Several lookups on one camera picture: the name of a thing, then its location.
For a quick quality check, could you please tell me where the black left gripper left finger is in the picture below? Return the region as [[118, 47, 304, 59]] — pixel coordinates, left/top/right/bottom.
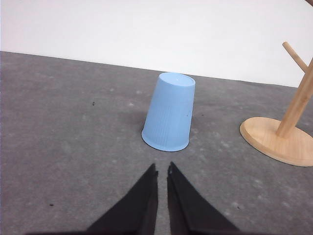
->
[[86, 164, 158, 235]]

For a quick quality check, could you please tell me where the light blue plastic cup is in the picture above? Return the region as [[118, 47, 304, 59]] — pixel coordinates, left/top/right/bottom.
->
[[141, 72, 196, 151]]

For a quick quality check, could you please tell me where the wooden cup tree stand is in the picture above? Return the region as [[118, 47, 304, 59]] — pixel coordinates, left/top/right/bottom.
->
[[240, 42, 313, 167]]

